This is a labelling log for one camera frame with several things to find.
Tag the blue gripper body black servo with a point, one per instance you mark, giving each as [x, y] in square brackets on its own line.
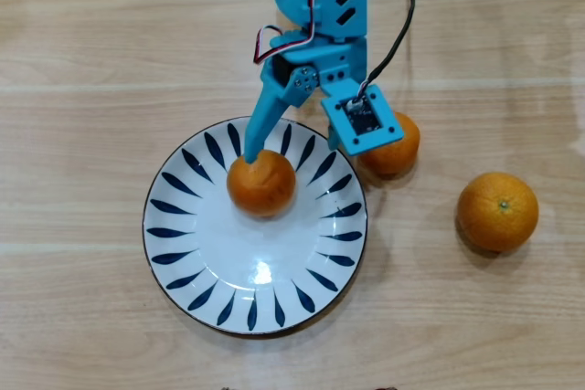
[339, 61]

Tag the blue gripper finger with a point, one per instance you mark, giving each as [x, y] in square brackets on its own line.
[333, 141]
[267, 120]

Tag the small scarred orange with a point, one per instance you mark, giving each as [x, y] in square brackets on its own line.
[397, 159]
[261, 184]

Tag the large orange with green stem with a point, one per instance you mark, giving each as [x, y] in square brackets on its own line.
[497, 214]

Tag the white plate with blue leaves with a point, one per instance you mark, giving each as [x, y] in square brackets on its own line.
[256, 262]

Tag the blue mount with camera board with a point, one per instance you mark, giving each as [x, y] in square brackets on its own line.
[361, 118]

